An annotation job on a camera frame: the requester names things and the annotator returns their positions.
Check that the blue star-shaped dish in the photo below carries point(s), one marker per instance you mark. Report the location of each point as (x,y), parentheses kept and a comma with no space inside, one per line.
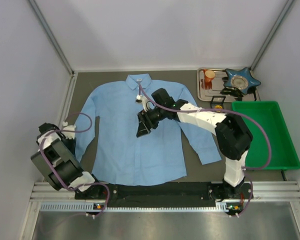
(241,80)

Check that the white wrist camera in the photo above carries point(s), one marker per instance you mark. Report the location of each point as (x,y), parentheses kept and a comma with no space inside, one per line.
(146,104)
(68,130)

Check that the metal tray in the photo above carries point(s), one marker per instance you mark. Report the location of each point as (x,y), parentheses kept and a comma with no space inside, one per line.
(205,91)

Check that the light blue shirt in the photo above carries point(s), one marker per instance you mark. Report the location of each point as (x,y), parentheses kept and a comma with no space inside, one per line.
(126,153)

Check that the orange cup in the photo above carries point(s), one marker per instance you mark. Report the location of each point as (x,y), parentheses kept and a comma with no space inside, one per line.
(209,75)

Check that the black box gold brooch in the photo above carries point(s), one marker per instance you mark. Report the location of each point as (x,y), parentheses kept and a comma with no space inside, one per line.
(217,102)

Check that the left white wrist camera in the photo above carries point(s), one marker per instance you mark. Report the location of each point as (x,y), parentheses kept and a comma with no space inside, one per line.
(68,130)

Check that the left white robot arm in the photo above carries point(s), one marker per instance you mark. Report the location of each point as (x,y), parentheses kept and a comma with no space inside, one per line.
(56,161)

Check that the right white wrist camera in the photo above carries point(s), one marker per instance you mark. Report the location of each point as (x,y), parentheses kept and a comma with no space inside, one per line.
(146,104)

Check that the aluminium front rail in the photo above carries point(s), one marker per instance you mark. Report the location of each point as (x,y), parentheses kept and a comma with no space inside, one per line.
(261,191)

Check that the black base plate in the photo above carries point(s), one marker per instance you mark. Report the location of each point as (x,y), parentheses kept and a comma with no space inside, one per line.
(175,194)

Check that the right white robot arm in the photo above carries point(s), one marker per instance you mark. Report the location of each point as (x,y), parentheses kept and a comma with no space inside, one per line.
(232,134)

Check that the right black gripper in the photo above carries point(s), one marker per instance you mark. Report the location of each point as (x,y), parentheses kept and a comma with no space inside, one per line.
(144,121)

